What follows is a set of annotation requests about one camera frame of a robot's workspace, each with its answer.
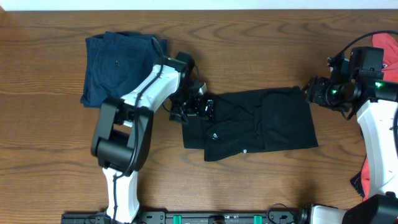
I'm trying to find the black polo shirt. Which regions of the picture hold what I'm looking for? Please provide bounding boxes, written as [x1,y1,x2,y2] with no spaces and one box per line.
[182,86,318,162]

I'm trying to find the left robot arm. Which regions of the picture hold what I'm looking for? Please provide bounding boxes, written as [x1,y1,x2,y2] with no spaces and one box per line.
[91,52,214,223]

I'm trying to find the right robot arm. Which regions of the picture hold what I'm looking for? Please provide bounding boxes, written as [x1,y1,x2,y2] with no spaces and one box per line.
[302,47,397,224]

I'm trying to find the red shirt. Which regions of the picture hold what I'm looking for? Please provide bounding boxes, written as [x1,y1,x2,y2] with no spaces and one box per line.
[361,34,397,201]

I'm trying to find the folded dark blue shorts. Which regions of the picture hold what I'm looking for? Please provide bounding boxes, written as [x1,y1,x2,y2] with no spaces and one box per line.
[80,31,168,108]

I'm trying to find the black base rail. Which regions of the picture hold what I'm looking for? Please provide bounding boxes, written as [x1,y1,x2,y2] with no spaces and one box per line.
[61,210,300,224]

